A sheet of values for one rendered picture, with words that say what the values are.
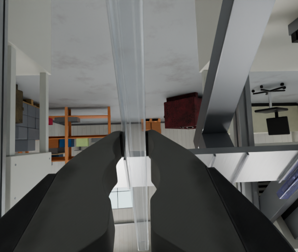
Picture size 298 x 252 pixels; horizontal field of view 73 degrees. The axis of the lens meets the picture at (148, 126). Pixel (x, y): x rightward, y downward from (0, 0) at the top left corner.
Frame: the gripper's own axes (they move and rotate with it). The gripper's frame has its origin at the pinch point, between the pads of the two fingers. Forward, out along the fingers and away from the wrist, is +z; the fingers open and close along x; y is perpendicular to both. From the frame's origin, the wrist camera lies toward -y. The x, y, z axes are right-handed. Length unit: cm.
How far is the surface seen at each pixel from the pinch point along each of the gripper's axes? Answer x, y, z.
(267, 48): 51, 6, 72
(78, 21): -48, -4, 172
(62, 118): -206, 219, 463
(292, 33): 47, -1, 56
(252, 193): 31, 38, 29
